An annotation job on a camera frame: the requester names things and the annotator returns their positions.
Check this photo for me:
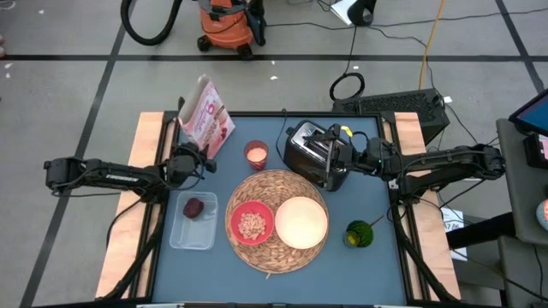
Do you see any black toaster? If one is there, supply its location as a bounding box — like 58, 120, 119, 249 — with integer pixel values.
283, 119, 350, 193

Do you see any white paper sheet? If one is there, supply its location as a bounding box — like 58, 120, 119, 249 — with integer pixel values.
440, 206, 468, 263

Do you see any black computer monitor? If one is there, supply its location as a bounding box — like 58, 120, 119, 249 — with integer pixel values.
508, 89, 548, 138

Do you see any coiled black cable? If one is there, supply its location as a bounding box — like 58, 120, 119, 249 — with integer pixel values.
329, 72, 366, 103

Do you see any black perforated computer case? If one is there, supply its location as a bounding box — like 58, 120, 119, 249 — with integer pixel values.
332, 87, 451, 140

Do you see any pink strawberry yogurt cereal box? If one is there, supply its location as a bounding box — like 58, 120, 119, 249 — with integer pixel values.
176, 74, 237, 161

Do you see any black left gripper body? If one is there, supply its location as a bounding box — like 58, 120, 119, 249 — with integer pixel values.
165, 144, 217, 188

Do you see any peach round plate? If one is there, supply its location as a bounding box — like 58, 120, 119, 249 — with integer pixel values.
274, 195, 330, 251

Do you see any green glass tumbler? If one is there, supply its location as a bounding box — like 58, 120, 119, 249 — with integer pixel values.
342, 219, 375, 249

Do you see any dark red apple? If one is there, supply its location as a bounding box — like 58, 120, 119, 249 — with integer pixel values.
182, 196, 206, 220

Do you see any yellow cable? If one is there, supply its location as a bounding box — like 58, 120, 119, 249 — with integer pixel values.
418, 0, 447, 92

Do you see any black vacuum hose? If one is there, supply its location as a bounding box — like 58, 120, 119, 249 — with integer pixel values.
119, 0, 186, 47

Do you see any small black desk device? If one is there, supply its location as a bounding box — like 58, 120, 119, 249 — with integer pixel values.
523, 133, 548, 169

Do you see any colourful ball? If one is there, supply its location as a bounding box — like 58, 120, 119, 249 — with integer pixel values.
535, 198, 548, 233

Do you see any red glass tumbler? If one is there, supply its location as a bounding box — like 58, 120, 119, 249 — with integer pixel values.
243, 139, 270, 172

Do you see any grey desk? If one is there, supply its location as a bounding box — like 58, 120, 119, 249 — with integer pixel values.
496, 118, 548, 246

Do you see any red ceramic bowl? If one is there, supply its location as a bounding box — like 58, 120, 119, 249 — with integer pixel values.
229, 199, 276, 246

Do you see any black table frame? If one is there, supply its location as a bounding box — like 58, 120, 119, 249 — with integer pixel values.
136, 96, 429, 308

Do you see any black toaster power cord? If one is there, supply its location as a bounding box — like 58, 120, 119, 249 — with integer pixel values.
275, 108, 289, 162

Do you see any wooden table side board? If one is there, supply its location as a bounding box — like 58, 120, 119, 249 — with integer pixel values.
94, 111, 166, 299
393, 111, 462, 301

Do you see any orange shop vacuum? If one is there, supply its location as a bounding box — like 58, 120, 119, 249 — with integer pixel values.
196, 0, 267, 61

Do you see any round woven straw placemat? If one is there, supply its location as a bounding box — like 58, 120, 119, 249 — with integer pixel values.
224, 169, 331, 275

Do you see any black curved stand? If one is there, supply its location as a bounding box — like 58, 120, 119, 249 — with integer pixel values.
347, 0, 378, 27

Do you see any cereal loops heap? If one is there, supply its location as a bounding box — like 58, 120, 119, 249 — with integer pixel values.
236, 210, 268, 241

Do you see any clear plastic container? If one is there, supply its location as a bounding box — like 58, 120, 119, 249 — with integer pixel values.
169, 189, 220, 252

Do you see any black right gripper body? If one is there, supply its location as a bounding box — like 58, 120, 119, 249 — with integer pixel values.
337, 136, 389, 177

